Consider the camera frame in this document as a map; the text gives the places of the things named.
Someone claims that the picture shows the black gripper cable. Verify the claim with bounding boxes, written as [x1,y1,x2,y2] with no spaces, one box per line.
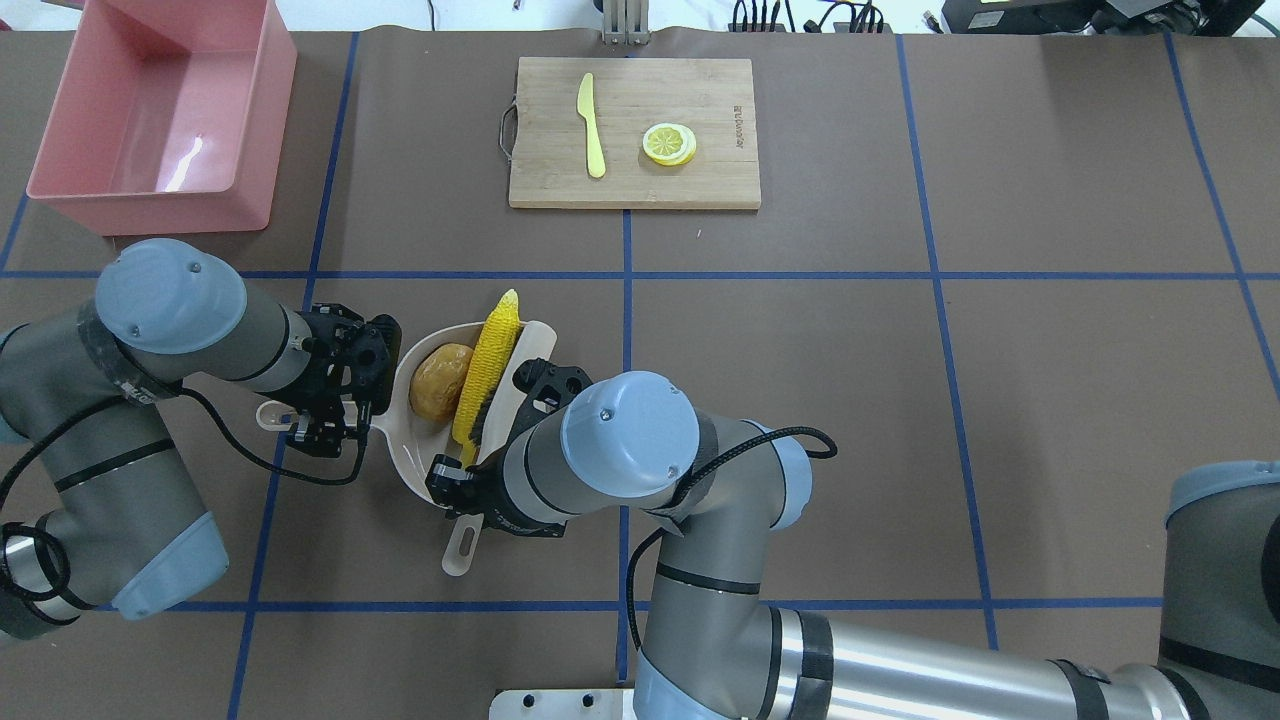
[180,386,371,488]

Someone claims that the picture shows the wooden cutting board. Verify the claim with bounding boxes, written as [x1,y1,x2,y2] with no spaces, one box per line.
[508,56,762,211]

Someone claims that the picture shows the brown toy potato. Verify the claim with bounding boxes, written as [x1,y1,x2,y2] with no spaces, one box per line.
[410,343,474,423]

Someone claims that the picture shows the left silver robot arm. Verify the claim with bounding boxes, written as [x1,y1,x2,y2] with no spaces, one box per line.
[1,238,402,646]

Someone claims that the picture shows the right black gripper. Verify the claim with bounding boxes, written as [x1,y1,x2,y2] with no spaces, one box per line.
[426,360,593,538]

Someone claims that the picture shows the yellow toy lemon slice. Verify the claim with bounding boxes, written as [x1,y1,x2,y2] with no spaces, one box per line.
[641,123,698,167]

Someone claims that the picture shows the yellow plastic knife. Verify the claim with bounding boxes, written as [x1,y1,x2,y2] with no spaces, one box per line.
[576,72,607,179]

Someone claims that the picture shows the pink plastic bin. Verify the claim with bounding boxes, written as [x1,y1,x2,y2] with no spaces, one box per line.
[26,1,298,236]

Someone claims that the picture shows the aluminium frame post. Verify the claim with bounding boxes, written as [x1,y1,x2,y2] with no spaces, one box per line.
[596,0,652,46]

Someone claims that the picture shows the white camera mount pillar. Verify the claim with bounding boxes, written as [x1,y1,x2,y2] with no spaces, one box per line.
[488,688,637,719]

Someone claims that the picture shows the beige brush black bristles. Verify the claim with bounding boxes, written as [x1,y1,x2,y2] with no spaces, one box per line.
[442,331,559,578]

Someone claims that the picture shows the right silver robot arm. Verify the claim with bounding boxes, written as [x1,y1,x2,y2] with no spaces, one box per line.
[426,360,1277,719]

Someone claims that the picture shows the beige plastic dustpan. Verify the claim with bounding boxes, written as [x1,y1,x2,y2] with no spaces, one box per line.
[256,320,559,511]

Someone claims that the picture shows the yellow toy corn cob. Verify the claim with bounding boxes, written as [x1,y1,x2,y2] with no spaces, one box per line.
[452,290,521,457]

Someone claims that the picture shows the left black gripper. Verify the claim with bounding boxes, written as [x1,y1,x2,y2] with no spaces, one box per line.
[285,305,402,459]

